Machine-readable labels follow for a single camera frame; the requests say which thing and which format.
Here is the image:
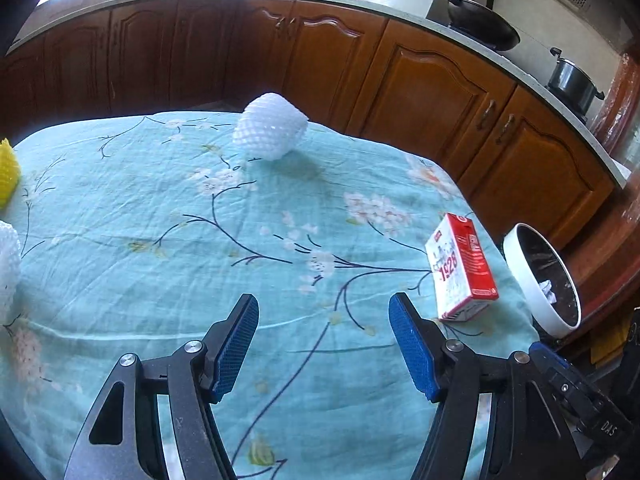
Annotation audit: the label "white milk carton 1928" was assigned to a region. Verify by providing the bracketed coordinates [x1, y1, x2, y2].
[425, 214, 499, 322]

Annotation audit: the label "white foam fruit net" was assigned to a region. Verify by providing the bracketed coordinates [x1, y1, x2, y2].
[232, 92, 309, 160]

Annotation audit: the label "grey wrapper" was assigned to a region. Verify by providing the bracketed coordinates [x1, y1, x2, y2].
[538, 280, 556, 304]

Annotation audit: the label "white rim trash bin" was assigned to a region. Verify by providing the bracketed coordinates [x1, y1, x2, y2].
[502, 222, 582, 339]

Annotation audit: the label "black trash bag liner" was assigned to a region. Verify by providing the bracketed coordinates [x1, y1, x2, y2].
[516, 226, 582, 330]

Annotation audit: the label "wooden lower kitchen cabinets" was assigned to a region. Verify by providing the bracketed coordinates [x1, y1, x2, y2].
[1, 0, 625, 247]

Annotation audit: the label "person right hand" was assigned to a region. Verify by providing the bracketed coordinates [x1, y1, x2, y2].
[586, 455, 620, 480]

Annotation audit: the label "floral teal tablecloth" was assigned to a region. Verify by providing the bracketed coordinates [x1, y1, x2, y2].
[0, 109, 542, 480]

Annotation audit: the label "black stock pot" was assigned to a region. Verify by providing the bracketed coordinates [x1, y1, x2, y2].
[546, 47, 605, 122]

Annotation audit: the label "black wok pan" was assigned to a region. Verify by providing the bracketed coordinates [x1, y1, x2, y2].
[447, 0, 521, 52]

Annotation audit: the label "wooden glass door frame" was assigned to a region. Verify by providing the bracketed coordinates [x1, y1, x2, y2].
[560, 44, 639, 347]

